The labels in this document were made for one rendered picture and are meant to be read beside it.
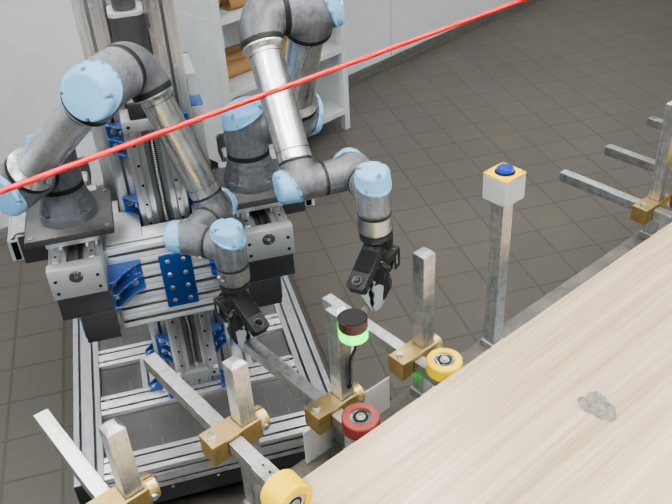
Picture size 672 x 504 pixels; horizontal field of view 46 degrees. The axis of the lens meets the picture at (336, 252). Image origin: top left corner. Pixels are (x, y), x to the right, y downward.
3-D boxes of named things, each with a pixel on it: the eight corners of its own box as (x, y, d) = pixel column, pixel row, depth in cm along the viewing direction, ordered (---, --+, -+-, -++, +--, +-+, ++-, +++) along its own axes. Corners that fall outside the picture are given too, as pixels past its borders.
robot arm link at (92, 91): (46, 199, 203) (157, 75, 170) (7, 229, 192) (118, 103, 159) (10, 164, 201) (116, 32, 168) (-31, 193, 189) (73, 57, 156)
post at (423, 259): (412, 408, 200) (412, 249, 173) (422, 401, 202) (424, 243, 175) (422, 415, 198) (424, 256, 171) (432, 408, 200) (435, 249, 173)
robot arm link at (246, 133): (220, 144, 219) (214, 98, 212) (267, 134, 223) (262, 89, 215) (231, 162, 210) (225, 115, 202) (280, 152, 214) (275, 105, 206)
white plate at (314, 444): (305, 462, 181) (301, 431, 175) (388, 405, 194) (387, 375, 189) (306, 464, 181) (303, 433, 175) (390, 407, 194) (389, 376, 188)
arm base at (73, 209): (40, 205, 217) (30, 172, 211) (97, 195, 220) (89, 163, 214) (38, 233, 205) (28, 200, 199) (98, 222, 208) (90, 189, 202)
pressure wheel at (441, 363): (427, 408, 180) (427, 370, 173) (424, 383, 186) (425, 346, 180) (462, 407, 179) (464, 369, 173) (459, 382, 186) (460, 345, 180)
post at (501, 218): (479, 345, 211) (489, 198, 186) (492, 336, 213) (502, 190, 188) (492, 353, 208) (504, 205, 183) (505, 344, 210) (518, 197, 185)
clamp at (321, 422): (305, 423, 175) (303, 407, 172) (351, 393, 182) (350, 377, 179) (321, 437, 171) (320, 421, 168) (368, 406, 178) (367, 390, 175)
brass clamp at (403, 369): (386, 369, 188) (386, 353, 185) (426, 343, 195) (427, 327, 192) (405, 382, 184) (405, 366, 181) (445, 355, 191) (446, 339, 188)
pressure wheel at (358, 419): (336, 452, 171) (333, 413, 164) (363, 432, 175) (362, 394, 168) (361, 473, 165) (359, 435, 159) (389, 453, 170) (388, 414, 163)
